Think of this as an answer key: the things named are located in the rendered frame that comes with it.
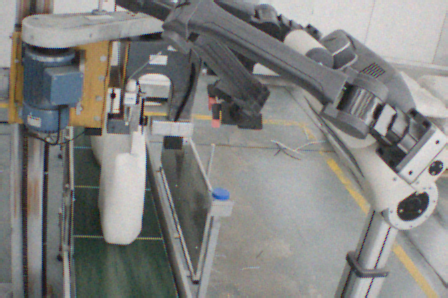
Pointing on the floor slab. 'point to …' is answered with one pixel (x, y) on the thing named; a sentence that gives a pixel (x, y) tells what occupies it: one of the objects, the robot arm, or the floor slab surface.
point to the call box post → (208, 256)
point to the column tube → (27, 187)
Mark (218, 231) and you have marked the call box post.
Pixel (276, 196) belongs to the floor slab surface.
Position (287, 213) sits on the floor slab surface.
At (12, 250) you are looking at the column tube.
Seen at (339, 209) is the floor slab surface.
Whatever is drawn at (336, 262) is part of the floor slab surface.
